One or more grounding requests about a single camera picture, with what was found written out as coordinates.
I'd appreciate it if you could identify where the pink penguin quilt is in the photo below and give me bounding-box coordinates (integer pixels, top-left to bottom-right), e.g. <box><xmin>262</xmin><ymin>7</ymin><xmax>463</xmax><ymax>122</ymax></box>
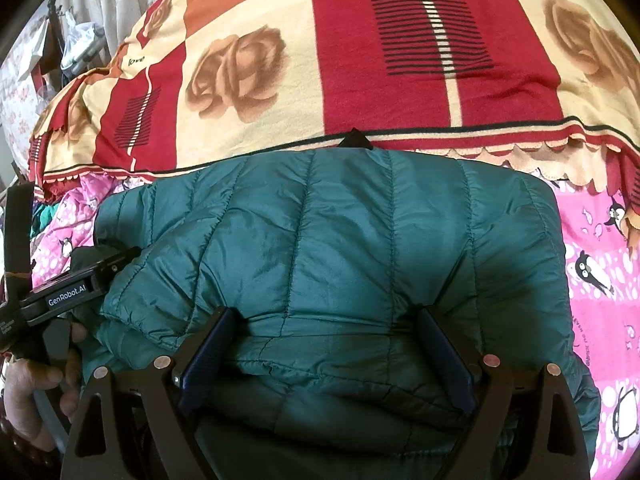
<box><xmin>32</xmin><ymin>172</ymin><xmax>639</xmax><ymax>479</ymax></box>

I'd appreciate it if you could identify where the dark green puffer jacket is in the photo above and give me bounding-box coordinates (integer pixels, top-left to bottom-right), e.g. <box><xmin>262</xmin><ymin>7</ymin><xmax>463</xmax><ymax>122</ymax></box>
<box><xmin>76</xmin><ymin>148</ymin><xmax>600</xmax><ymax>479</ymax></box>

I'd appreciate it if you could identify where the green purple clothes pile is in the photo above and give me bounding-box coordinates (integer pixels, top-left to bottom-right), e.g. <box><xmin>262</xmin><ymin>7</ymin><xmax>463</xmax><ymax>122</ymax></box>
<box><xmin>29</xmin><ymin>202</ymin><xmax>58</xmax><ymax>240</ymax></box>

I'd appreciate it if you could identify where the red cream rose blanket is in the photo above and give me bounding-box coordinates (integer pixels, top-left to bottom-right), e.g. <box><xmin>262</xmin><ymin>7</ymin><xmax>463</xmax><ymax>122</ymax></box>
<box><xmin>28</xmin><ymin>0</ymin><xmax>639</xmax><ymax>246</ymax></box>

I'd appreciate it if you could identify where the operator left hand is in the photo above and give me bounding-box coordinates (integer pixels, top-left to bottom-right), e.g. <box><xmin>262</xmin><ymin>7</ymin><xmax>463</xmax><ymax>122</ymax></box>
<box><xmin>4</xmin><ymin>322</ymin><xmax>88</xmax><ymax>452</ymax></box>

